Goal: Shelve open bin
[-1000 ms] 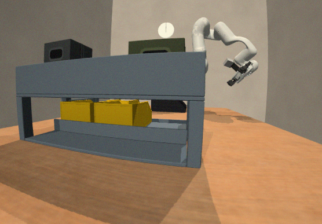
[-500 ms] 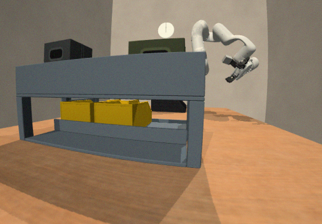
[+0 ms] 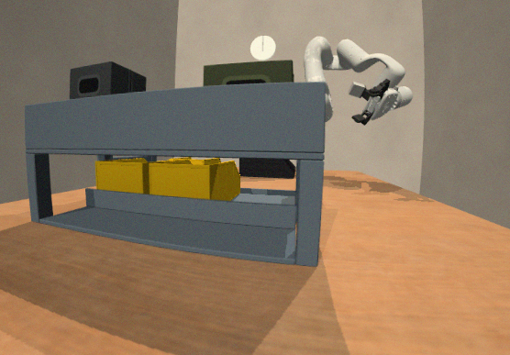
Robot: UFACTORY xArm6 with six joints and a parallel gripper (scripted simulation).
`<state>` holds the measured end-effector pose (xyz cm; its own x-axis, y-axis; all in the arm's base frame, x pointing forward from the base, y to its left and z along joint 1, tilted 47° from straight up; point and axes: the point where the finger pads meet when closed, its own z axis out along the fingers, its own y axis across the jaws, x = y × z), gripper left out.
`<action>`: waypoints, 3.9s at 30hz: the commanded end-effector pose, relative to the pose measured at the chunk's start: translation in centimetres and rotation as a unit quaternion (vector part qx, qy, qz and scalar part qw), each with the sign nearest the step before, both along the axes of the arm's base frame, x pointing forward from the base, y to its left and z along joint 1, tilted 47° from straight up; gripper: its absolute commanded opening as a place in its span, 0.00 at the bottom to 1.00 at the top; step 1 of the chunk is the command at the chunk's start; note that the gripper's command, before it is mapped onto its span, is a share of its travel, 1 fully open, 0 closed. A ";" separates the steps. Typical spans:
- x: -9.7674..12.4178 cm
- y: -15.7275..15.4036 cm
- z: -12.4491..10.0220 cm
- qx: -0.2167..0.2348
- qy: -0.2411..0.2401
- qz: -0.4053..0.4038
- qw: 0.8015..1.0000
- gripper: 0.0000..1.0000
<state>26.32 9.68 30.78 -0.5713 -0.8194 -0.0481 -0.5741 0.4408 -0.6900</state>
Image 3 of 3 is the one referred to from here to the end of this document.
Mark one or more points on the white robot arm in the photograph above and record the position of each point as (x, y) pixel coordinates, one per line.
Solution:
(351, 56)

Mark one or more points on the grey shelf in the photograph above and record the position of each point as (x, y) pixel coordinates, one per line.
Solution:
(279, 121)

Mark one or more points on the dark green case with orange latches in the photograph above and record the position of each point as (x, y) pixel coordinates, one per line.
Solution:
(249, 72)

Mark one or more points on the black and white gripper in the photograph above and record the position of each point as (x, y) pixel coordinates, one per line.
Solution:
(380, 105)

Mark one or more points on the dark grey case with orange latches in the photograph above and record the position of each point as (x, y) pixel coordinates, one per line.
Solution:
(104, 79)

